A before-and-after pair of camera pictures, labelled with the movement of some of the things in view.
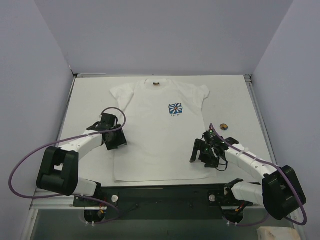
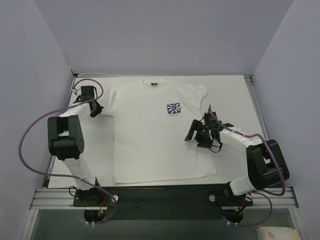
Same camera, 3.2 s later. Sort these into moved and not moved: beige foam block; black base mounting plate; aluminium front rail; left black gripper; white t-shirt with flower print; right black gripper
Moved: left black gripper; right black gripper
Not moved: black base mounting plate; beige foam block; white t-shirt with flower print; aluminium front rail
